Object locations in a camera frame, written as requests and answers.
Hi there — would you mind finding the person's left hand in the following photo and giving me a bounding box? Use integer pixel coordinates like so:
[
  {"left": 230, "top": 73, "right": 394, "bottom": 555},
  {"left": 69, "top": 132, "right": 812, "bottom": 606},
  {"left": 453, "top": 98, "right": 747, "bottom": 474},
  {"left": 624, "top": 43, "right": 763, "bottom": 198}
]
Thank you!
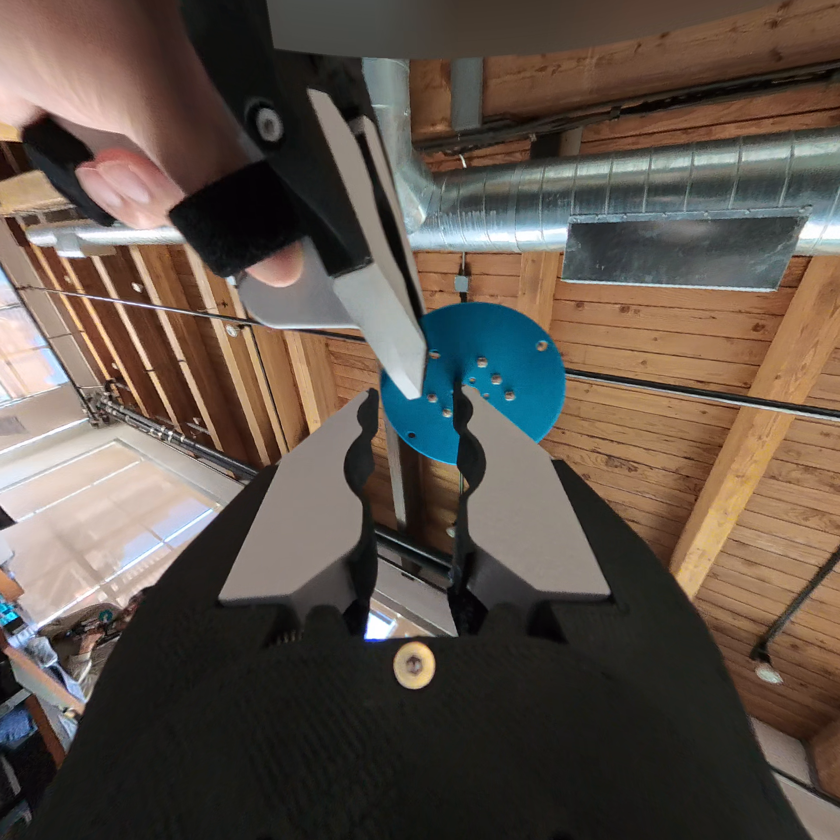
[{"left": 0, "top": 0, "right": 307, "bottom": 290}]

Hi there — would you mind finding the ceiling track light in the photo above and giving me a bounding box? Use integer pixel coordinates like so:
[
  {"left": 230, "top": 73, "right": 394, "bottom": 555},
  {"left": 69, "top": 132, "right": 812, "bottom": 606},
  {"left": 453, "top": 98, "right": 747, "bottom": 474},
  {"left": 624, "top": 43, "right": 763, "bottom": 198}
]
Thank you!
[{"left": 749, "top": 545, "right": 840, "bottom": 687}]

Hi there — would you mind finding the silver air duct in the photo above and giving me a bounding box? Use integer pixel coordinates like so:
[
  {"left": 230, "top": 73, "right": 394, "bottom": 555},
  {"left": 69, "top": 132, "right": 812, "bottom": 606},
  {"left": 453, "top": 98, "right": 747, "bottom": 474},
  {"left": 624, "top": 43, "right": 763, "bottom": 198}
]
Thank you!
[{"left": 26, "top": 58, "right": 840, "bottom": 258}]

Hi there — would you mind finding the black ceiling conduit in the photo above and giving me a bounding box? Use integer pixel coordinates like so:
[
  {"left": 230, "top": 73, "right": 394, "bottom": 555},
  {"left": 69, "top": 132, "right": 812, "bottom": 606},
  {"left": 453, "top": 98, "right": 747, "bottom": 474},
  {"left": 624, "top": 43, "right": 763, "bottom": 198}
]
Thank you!
[{"left": 18, "top": 283, "right": 840, "bottom": 422}]

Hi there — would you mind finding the window with roller blind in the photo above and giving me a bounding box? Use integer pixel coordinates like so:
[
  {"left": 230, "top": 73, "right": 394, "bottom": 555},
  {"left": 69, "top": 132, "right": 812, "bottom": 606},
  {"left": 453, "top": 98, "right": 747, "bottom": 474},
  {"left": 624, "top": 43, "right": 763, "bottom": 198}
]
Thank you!
[{"left": 0, "top": 394, "right": 227, "bottom": 627}]

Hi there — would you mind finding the black ceiling pipe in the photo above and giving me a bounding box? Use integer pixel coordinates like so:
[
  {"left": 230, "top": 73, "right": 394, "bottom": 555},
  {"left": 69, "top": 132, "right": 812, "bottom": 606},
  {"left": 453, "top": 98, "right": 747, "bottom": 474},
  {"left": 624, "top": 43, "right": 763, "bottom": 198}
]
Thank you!
[{"left": 82, "top": 384, "right": 260, "bottom": 483}]

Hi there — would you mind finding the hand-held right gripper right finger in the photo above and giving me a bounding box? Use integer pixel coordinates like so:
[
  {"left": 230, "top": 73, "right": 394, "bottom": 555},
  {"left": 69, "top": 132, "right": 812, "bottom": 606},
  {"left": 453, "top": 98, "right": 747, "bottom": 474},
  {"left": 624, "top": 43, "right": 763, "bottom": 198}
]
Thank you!
[{"left": 451, "top": 385, "right": 613, "bottom": 611}]

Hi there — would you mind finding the blue round metal plate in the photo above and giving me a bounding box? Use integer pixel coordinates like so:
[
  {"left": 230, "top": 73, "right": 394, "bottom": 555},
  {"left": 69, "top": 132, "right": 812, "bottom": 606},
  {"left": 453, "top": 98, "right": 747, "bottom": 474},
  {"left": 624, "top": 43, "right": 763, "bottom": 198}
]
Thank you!
[{"left": 379, "top": 302, "right": 567, "bottom": 466}]

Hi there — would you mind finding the grey duct vent box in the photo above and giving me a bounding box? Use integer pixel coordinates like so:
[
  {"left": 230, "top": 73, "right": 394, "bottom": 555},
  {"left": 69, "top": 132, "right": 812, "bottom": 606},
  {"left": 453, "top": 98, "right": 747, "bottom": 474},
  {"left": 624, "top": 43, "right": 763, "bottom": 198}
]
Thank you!
[{"left": 562, "top": 206, "right": 813, "bottom": 294}]

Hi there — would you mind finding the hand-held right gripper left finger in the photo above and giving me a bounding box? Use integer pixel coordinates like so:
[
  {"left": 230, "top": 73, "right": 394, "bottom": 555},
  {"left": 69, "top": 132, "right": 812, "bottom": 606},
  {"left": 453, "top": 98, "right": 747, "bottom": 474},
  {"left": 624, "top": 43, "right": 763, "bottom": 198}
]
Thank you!
[{"left": 218, "top": 388, "right": 380, "bottom": 618}]

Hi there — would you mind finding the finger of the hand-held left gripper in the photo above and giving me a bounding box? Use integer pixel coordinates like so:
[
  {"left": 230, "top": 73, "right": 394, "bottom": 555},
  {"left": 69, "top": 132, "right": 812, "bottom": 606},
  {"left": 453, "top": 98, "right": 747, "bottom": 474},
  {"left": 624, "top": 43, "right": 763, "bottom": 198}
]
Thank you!
[
  {"left": 354, "top": 117, "right": 426, "bottom": 329},
  {"left": 307, "top": 87, "right": 429, "bottom": 401}
]

